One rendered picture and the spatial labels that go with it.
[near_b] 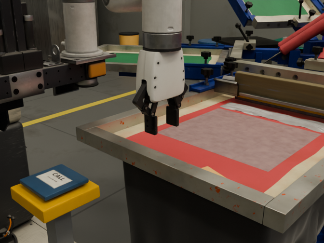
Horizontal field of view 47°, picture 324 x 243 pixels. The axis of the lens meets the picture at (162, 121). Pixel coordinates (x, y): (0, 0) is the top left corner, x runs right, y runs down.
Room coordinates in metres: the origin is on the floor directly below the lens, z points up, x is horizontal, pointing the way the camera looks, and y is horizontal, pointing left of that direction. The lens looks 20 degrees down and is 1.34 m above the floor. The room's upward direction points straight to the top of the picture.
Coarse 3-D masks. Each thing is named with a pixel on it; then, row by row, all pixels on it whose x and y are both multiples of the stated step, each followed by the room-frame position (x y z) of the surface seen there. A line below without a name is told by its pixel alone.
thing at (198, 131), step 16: (192, 112) 1.13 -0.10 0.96; (208, 112) 1.13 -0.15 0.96; (224, 112) 1.13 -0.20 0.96; (240, 112) 1.13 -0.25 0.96; (160, 128) 0.99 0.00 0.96; (176, 128) 0.99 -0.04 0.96; (192, 128) 0.99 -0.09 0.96; (208, 128) 0.99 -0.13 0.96; (224, 128) 0.99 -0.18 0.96; (240, 128) 0.99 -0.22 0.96; (144, 144) 0.88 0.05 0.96; (160, 144) 0.88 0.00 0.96; (176, 144) 0.88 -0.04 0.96; (192, 144) 0.88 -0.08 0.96; (208, 144) 0.88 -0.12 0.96
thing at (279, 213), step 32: (192, 96) 1.21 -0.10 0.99; (96, 128) 0.90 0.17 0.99; (128, 160) 0.77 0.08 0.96; (160, 160) 0.71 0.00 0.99; (320, 160) 0.71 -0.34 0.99; (192, 192) 0.64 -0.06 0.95; (224, 192) 0.59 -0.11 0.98; (256, 192) 0.58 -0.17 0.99; (288, 192) 0.58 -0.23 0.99; (320, 192) 0.62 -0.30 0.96; (288, 224) 0.53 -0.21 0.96
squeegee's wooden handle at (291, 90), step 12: (240, 72) 1.25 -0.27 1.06; (240, 84) 1.24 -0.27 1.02; (252, 84) 1.21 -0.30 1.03; (264, 84) 1.18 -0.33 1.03; (276, 84) 1.15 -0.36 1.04; (288, 84) 1.12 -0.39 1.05; (300, 84) 1.10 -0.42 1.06; (312, 84) 1.08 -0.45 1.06; (276, 96) 1.15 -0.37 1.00; (288, 96) 1.12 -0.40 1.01; (300, 96) 1.10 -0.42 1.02; (312, 96) 1.07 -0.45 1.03
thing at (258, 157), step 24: (264, 120) 1.06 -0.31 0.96; (312, 120) 1.06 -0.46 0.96; (216, 144) 0.88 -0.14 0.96; (240, 144) 0.88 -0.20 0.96; (264, 144) 0.88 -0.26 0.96; (288, 144) 0.88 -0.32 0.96; (312, 144) 0.88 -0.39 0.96; (216, 168) 0.74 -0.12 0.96; (240, 168) 0.74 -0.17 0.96; (264, 168) 0.74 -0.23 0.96; (288, 168) 0.74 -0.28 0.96
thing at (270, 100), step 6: (246, 96) 1.21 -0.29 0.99; (252, 96) 1.19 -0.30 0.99; (258, 96) 1.18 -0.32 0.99; (264, 96) 1.18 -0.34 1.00; (276, 102) 1.13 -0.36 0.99; (282, 102) 1.12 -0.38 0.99; (288, 102) 1.11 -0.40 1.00; (306, 108) 1.07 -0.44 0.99; (312, 108) 1.05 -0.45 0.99; (318, 108) 1.05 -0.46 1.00
